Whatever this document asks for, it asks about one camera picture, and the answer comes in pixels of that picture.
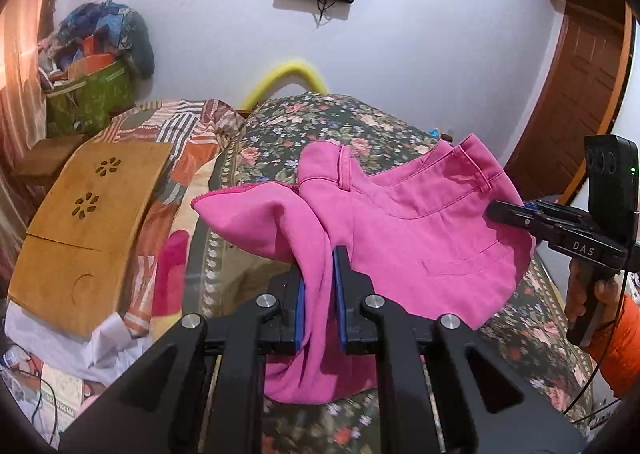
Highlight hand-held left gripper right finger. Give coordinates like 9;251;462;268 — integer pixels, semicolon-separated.
332;245;591;454

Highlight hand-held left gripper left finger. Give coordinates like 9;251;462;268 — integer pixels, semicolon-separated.
57;271;307;454

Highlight pink pants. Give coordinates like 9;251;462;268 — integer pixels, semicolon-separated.
191;133;537;405

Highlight person's right forearm orange sleeve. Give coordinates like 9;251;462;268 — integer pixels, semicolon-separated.
582;294;640;400

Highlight person's right hand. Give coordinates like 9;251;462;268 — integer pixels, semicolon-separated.
565;259;627;335

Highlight brown wooden door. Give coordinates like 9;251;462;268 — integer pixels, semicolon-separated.
505;4;633;207

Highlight floral bedspread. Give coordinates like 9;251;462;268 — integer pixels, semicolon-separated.
185;93;601;454

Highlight striped orange blanket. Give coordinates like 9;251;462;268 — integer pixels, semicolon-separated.
90;99;246;335

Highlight wooden lap desk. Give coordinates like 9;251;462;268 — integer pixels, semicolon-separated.
7;140;174;340

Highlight yellow foam tube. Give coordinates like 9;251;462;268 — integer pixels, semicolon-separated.
242;59;328;110

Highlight wooden stool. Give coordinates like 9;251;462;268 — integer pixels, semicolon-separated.
10;134;86;187

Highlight green patterned bag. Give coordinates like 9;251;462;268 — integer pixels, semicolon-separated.
44;59;137;137

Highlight pile of clothes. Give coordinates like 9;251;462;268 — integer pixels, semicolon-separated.
37;1;156;80

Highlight sheer pink curtain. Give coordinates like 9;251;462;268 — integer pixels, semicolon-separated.
0;0;83;175

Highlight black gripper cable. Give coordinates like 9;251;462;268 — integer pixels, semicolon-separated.
562;274;632;427

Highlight thin black floor cable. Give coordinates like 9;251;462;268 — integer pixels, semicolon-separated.
30;374;63;435

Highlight hanging black monitor cable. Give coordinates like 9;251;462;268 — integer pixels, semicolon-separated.
314;0;335;28

